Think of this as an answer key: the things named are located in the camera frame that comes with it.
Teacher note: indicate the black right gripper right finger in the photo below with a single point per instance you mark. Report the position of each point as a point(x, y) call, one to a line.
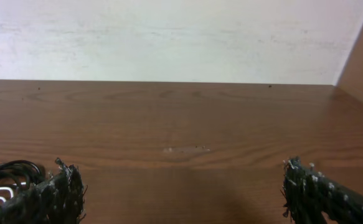
point(310, 194)

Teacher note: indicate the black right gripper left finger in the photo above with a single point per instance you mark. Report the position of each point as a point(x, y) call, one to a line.
point(57, 200)

